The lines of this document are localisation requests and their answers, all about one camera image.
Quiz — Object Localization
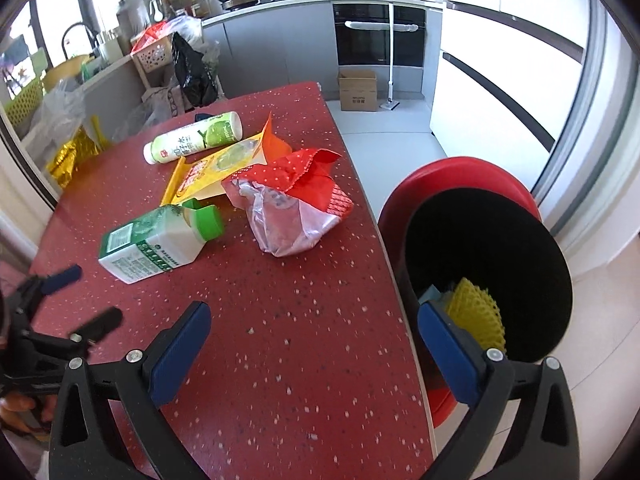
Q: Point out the yellow and orange snack packet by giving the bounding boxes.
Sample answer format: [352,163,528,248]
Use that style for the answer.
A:
[160,112,293,206]

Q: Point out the white and green drink bottle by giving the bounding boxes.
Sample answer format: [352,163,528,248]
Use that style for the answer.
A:
[143,111,244,165]

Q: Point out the green and white milk carton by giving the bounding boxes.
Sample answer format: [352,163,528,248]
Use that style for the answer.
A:
[97,198,225,285]

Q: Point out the white plastic bag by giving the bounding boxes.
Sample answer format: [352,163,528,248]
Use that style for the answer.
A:
[170,15,203,43]

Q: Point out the grey kitchen counter cabinets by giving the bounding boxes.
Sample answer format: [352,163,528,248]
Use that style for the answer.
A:
[202,0,443,103]

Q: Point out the black kitchen faucet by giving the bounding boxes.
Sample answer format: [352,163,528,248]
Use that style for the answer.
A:
[62,22,98,61]

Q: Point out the red trash bin, black liner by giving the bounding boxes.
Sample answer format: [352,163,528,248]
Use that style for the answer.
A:
[377,156,543,428]

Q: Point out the brown cardboard box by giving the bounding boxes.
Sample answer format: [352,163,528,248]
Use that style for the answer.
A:
[337,70,378,112]

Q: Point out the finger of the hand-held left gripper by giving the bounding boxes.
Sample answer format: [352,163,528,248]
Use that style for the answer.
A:
[15,264,83,313]
[30,307,124,348]

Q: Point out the blue and white medicine box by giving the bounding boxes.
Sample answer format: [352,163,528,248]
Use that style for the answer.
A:
[419,284,455,307]

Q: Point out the white floor mop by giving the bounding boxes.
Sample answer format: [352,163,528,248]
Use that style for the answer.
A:
[380,2,402,111]

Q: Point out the beige perforated basket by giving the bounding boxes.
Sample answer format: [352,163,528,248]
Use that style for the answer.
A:
[131,42,173,72]

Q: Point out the person's left hand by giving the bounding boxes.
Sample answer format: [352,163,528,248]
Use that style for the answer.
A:
[0,391,57,433]

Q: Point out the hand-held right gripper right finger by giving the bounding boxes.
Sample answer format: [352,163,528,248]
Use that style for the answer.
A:
[417,302,581,480]

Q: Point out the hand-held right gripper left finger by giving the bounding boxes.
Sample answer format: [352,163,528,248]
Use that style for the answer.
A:
[48,301,212,480]

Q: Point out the yellow foam fruit net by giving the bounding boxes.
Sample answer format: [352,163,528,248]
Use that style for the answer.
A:
[446,277,506,353]

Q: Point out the red and clear plastic bag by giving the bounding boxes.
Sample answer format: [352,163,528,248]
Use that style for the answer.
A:
[221,148,355,258]

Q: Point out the gold foil bag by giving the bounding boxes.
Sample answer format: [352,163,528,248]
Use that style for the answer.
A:
[46,127,103,188]

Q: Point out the yellow basin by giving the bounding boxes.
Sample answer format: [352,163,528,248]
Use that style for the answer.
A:
[42,55,91,93]

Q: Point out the black plastic bag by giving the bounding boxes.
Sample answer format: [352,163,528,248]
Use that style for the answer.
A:
[171,32,219,107]

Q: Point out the white refrigerator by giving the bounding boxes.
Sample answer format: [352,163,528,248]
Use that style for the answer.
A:
[430,0,601,153]

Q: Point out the yellow lattice basket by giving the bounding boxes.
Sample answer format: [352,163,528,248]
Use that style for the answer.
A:
[5,80,43,126]

